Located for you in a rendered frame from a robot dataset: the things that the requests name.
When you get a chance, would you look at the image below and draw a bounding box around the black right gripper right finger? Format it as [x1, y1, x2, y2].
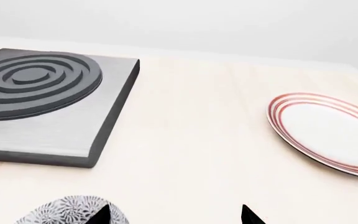
[241, 203, 266, 224]

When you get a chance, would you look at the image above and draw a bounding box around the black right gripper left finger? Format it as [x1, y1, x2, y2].
[88, 203, 111, 224]

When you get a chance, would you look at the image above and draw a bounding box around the black bowl with white pattern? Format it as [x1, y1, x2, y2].
[13, 195, 131, 224]

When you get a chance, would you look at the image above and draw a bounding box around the white plate with red rings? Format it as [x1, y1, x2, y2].
[265, 92, 358, 180]

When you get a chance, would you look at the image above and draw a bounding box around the grey stove burner plate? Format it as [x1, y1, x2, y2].
[0, 48, 141, 169]

